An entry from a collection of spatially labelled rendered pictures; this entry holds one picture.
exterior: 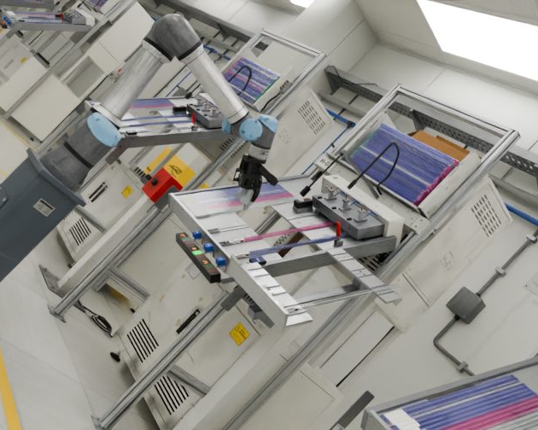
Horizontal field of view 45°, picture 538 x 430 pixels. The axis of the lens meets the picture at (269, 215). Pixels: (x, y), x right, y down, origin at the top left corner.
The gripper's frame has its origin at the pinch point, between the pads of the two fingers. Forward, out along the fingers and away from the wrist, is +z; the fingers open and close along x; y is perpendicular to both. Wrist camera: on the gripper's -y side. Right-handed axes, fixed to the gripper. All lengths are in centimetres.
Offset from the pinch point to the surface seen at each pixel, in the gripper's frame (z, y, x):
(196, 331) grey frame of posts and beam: 38, 21, 25
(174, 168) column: 87, -116, -307
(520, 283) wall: 36, -213, -16
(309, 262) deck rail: 11.3, -20.6, 20.9
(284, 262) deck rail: 11.9, -9.4, 21.0
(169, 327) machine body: 68, 4, -23
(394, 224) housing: -7, -58, 19
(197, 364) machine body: 67, 4, 6
